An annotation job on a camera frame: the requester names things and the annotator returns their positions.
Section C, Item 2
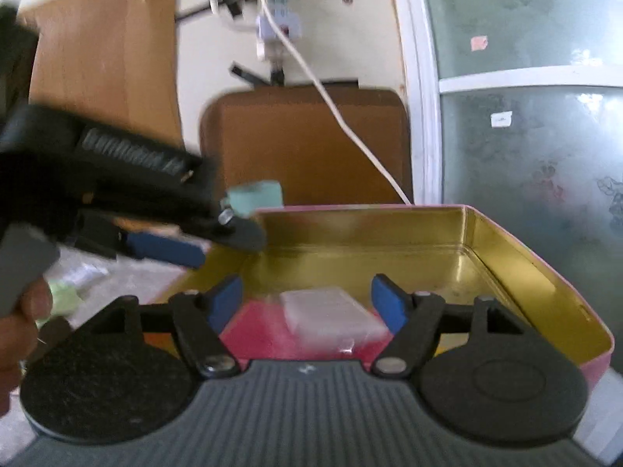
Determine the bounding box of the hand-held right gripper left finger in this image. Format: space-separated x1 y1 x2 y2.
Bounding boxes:
78 275 243 379

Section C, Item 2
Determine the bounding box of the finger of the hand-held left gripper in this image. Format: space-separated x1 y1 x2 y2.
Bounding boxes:
185 204 268 254
75 211 206 269

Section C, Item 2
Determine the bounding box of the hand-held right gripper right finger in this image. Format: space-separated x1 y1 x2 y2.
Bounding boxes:
371 275 533 376

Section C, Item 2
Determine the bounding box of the red packet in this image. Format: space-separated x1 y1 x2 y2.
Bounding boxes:
219 299 395 362

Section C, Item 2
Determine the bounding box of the clear plastic packet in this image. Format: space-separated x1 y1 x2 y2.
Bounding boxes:
280 289 390 348

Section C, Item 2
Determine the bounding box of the pink tin box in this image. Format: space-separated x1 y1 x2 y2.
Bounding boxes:
151 203 615 395

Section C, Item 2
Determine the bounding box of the light green sponge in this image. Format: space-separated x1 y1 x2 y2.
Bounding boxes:
45 279 81 323

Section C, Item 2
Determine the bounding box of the person's left hand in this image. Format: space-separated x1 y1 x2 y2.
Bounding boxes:
0 282 53 416

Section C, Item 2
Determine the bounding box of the teal small container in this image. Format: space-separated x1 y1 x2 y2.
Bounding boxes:
221 180 284 219

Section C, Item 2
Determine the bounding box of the clear plastic bag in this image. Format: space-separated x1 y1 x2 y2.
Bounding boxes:
49 252 115 289

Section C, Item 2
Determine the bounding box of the brown wooden chair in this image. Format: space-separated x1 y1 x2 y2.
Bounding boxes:
199 83 414 206

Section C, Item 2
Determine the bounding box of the light wooden board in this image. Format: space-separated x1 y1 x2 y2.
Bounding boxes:
19 0 188 153

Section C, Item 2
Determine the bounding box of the white framed glass door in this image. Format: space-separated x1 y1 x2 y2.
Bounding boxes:
384 0 623 380

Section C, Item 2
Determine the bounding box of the white power strip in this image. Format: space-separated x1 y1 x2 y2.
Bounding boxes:
255 0 303 61

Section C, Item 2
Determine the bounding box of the white cable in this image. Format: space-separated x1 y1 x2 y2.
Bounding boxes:
259 0 414 205

